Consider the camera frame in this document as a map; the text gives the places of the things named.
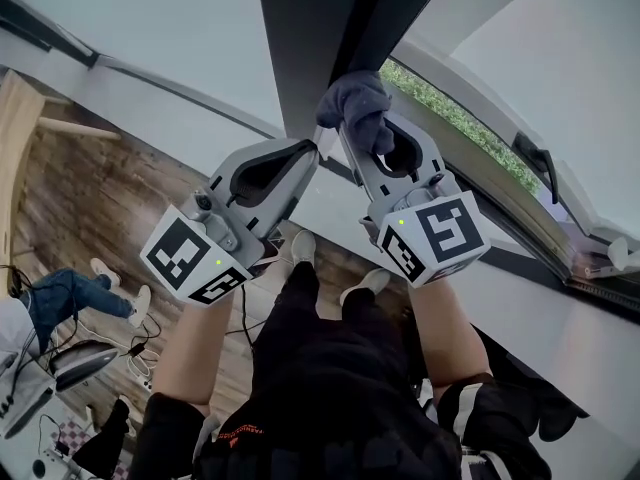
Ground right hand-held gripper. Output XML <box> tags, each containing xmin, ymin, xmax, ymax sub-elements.
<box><xmin>338</xmin><ymin>111</ymin><xmax>492</xmax><ymax>290</ymax></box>

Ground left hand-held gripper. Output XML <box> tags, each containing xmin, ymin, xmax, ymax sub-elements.
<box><xmin>139</xmin><ymin>137</ymin><xmax>321</xmax><ymax>307</ymax></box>

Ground dark blue cleaning cloth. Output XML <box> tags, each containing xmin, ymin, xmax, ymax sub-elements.
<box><xmin>315</xmin><ymin>70</ymin><xmax>396</xmax><ymax>155</ymax></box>

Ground person's left forearm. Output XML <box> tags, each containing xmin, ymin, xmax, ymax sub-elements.
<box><xmin>152</xmin><ymin>292</ymin><xmax>236</xmax><ymax>405</ymax></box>

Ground person's right forearm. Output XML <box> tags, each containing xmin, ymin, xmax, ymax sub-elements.
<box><xmin>407</xmin><ymin>275</ymin><xmax>494</xmax><ymax>389</ymax></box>

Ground white window sash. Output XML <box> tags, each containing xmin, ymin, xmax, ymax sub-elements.
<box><xmin>389</xmin><ymin>0</ymin><xmax>640</xmax><ymax>269</ymax></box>

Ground green bushes outside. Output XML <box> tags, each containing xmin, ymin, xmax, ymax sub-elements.
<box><xmin>378</xmin><ymin>59</ymin><xmax>543</xmax><ymax>198</ymax></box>

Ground person's left white shoe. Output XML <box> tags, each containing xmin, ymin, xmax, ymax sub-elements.
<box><xmin>289</xmin><ymin>230</ymin><xmax>317</xmax><ymax>268</ymax></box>

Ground person's white shoe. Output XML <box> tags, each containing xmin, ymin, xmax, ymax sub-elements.
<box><xmin>289</xmin><ymin>230</ymin><xmax>317</xmax><ymax>268</ymax></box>
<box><xmin>339</xmin><ymin>267</ymin><xmax>391</xmax><ymax>307</ymax></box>

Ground person's right white shoe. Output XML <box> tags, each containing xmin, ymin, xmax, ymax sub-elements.
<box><xmin>339</xmin><ymin>267</ymin><xmax>391</xmax><ymax>307</ymax></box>

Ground person's black-clothed body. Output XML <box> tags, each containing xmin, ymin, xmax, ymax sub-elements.
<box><xmin>130</xmin><ymin>260</ymin><xmax>551</xmax><ymax>480</ymax></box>

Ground crumpled white tissue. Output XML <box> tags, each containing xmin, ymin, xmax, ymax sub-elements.
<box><xmin>607</xmin><ymin>236</ymin><xmax>640</xmax><ymax>272</ymax></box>

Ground black fabric item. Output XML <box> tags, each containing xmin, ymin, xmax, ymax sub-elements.
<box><xmin>72</xmin><ymin>397</ymin><xmax>132</xmax><ymax>480</ymax></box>

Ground checkered board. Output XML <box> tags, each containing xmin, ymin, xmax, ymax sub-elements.
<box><xmin>58</xmin><ymin>416</ymin><xmax>96</xmax><ymax>457</ymax></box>

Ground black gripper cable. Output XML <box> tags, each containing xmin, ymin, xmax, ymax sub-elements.
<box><xmin>224</xmin><ymin>284</ymin><xmax>269</xmax><ymax>357</ymax></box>

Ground black window handle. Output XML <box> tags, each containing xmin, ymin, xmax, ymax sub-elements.
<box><xmin>512</xmin><ymin>131</ymin><xmax>560</xmax><ymax>205</ymax></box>

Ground white cable bundle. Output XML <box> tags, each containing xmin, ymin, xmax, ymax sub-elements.
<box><xmin>127</xmin><ymin>350</ymin><xmax>161</xmax><ymax>394</ymax></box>

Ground dark wall trim strip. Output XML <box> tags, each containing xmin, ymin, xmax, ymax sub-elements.
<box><xmin>0</xmin><ymin>0</ymin><xmax>284</xmax><ymax>139</ymax></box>

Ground white camera device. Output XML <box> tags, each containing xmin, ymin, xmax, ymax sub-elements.
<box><xmin>29</xmin><ymin>446</ymin><xmax>84</xmax><ymax>480</ymax></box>

